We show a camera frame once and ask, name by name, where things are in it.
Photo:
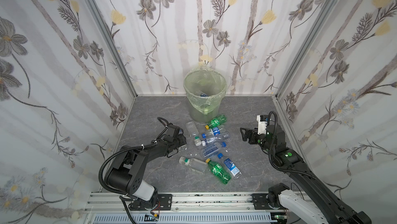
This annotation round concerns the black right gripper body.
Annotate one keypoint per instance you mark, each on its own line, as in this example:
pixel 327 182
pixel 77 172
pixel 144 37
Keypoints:
pixel 252 135

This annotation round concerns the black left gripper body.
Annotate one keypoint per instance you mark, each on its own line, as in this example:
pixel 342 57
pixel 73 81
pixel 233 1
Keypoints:
pixel 179 137

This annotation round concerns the blue label bottle front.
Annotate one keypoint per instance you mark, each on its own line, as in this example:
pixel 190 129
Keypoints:
pixel 229 164

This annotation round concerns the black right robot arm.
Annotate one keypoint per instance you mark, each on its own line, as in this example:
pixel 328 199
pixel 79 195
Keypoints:
pixel 326 208

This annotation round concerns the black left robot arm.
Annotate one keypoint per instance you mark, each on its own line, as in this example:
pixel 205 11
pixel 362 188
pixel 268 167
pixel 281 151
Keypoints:
pixel 122 173

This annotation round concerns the metal mesh waste bin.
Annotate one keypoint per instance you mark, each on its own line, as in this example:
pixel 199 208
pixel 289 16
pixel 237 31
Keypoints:
pixel 204 100

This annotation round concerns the green plastic bin liner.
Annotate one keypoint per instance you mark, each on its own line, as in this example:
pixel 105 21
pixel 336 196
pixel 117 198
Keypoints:
pixel 203 84

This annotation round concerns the soda water bottle blue cap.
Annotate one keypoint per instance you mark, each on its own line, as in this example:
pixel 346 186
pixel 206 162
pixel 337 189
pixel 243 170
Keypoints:
pixel 212 149

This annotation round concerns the Pepsi water bottle blue cap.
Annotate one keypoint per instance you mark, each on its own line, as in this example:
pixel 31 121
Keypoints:
pixel 213 132

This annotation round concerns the clear bottle white cap barcode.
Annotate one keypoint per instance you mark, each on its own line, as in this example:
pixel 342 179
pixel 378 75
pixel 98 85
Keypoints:
pixel 219 138

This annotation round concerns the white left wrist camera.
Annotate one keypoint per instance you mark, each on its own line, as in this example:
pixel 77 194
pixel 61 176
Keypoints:
pixel 167 138

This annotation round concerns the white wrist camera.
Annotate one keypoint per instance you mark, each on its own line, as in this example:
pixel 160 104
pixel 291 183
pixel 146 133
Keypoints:
pixel 167 138
pixel 262 124

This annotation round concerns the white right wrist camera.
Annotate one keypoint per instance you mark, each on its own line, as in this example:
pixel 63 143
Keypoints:
pixel 262 124

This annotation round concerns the white slotted cable duct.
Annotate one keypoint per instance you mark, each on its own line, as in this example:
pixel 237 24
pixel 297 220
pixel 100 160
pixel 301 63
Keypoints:
pixel 204 218

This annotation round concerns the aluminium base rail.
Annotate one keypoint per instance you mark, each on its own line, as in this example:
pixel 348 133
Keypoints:
pixel 107 208

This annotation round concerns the right aluminium corner post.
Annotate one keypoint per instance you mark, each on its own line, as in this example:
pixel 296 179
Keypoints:
pixel 315 29

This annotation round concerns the aluminium corner post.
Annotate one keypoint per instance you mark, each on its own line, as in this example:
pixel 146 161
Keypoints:
pixel 106 34
pixel 315 29

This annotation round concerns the left aluminium corner post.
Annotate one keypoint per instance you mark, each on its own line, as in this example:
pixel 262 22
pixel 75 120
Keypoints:
pixel 106 34

